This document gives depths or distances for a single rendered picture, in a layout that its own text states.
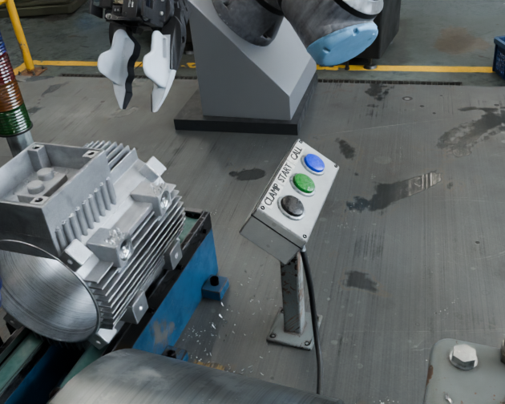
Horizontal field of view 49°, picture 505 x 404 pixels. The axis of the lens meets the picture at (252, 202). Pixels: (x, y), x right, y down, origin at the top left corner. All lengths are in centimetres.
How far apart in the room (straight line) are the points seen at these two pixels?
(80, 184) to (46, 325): 21
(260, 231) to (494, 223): 57
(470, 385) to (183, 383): 18
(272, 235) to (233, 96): 79
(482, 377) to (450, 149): 99
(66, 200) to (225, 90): 83
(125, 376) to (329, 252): 67
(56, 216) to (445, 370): 41
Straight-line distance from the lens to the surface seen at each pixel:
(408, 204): 114
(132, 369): 40
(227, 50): 136
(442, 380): 37
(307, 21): 126
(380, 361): 84
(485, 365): 38
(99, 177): 67
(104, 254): 64
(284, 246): 65
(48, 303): 78
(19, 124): 104
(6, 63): 102
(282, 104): 137
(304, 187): 69
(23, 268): 78
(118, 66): 72
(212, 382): 39
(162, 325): 83
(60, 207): 62
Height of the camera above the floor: 145
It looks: 34 degrees down
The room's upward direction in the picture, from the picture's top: 6 degrees counter-clockwise
